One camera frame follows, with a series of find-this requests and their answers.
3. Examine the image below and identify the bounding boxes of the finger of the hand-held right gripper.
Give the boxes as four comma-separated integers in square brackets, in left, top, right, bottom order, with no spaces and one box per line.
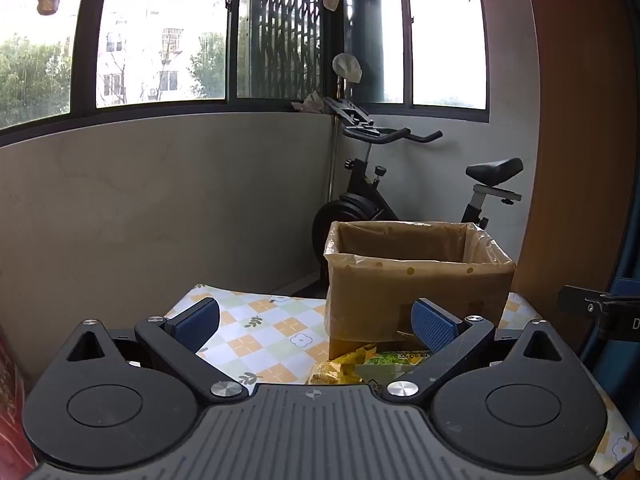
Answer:
[557,285,611,319]

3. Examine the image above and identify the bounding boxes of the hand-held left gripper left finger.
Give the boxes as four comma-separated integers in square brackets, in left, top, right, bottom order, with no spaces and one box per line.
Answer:
[52,297,249,406]

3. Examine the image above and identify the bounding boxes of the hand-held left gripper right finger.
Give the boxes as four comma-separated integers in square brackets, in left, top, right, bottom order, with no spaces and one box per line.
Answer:
[381,298,583,404]

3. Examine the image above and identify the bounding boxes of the brown cardboard box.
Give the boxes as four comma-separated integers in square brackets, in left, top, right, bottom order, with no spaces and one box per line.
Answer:
[324,220,517,361]

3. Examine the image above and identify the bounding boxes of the green snack packet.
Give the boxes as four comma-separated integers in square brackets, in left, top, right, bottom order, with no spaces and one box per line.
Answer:
[355,349,432,386]

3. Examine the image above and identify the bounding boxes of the yellow snack packet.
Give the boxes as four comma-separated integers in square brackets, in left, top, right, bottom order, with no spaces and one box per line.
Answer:
[307,342,378,387]

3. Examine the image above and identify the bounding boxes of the floral checkered tablecloth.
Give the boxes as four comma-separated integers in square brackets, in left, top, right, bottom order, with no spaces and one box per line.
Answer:
[165,284,640,477]

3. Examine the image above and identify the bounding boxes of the black exercise bike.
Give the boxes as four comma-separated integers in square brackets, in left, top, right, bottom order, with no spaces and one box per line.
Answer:
[311,97,525,295]

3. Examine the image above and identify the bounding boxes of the wooden cabinet panel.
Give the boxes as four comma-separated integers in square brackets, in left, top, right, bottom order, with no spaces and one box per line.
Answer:
[510,0,640,307]

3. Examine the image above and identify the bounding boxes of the metal pole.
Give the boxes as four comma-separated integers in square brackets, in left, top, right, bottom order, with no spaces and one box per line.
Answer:
[327,77,348,207]

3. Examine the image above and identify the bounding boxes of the red printed bag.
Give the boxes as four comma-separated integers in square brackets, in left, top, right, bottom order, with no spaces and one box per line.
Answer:
[0,322,40,480]

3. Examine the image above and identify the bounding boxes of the crumpled beige cloth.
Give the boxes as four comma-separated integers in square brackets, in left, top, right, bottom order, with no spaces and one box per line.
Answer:
[292,92,327,114]

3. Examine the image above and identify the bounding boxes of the white cap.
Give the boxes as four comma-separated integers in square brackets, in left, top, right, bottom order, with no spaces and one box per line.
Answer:
[332,52,364,84]

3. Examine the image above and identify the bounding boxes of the apartment building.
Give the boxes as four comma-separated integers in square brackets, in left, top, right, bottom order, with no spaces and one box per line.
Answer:
[97,0,229,107]

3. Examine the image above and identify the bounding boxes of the green trees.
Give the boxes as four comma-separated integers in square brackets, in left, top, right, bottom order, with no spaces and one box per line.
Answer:
[0,34,74,130]

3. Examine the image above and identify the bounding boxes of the perforated metal screen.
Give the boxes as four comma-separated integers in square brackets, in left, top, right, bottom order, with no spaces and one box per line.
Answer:
[236,0,323,101]

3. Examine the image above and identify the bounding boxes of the dark outdoor pillar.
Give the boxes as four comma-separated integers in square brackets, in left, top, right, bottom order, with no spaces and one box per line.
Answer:
[344,0,387,105]

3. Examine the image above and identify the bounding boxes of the dark window frame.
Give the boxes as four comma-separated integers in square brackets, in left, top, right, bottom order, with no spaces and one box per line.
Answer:
[0,0,492,150]

